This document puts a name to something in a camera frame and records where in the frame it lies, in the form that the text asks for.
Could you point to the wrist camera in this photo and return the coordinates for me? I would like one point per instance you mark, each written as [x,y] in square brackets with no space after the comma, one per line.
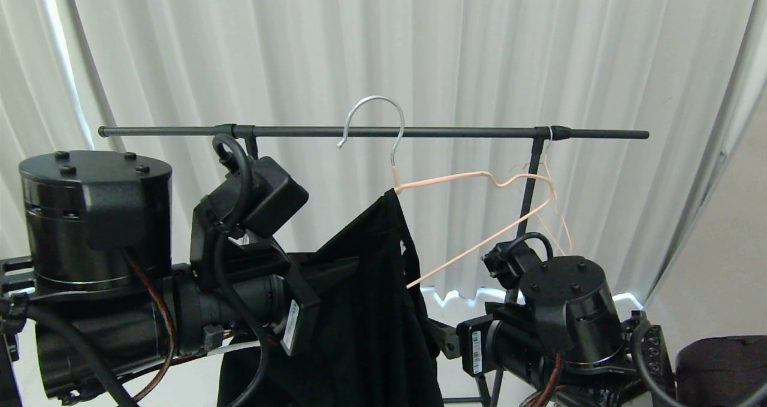
[272,194]
[506,266]

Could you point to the pink clothes hanger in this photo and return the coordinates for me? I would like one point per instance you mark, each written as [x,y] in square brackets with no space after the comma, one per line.
[554,194]
[396,178]

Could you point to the white curtain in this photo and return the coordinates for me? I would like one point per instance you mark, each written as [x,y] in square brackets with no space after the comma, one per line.
[419,47]

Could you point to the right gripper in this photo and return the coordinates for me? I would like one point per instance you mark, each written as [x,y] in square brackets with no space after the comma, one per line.
[503,344]

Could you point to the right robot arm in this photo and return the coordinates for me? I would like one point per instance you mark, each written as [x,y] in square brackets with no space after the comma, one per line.
[569,311]

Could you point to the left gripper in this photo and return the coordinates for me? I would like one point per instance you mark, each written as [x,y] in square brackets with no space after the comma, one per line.
[251,305]

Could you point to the black clothes rack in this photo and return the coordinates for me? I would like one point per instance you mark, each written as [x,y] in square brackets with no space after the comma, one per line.
[467,132]

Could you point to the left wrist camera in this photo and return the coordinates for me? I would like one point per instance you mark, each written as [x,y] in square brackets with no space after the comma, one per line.
[272,194]

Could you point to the black garment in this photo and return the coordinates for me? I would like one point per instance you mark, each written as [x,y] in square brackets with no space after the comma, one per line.
[359,335]

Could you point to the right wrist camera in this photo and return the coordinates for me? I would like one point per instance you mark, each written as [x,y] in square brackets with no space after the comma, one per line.
[506,266]

